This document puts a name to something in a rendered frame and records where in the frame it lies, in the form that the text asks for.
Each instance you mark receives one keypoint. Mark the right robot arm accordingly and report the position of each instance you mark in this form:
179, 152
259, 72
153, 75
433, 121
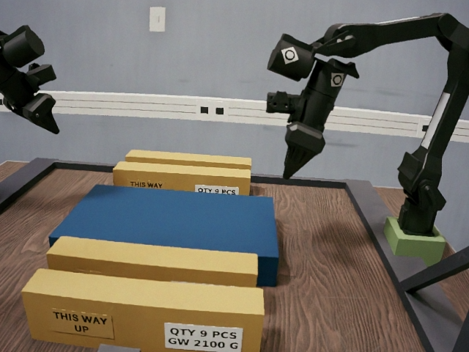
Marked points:
419, 175

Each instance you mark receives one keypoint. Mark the yellow cardboard carton side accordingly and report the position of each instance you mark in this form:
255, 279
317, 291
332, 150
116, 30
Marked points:
88, 310
183, 178
186, 159
155, 263

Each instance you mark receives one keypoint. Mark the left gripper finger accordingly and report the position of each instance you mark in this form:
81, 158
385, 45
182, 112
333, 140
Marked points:
48, 122
19, 112

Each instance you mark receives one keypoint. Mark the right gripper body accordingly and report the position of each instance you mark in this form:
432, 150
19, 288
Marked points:
316, 110

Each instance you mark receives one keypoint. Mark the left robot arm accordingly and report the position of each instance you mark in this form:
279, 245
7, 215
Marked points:
20, 48

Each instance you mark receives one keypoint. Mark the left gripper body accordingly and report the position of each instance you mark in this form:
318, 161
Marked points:
18, 94

